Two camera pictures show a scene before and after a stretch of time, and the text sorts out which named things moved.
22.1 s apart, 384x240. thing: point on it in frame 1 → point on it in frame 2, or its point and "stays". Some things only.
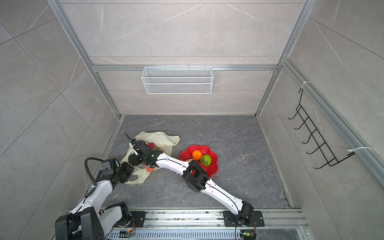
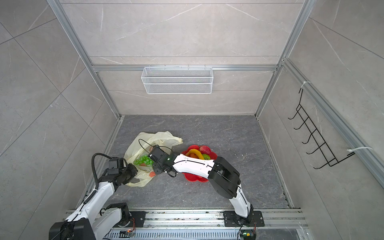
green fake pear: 206,160 stays
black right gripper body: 137,159 → 158,168
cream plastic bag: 162,142 stays
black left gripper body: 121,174 stays
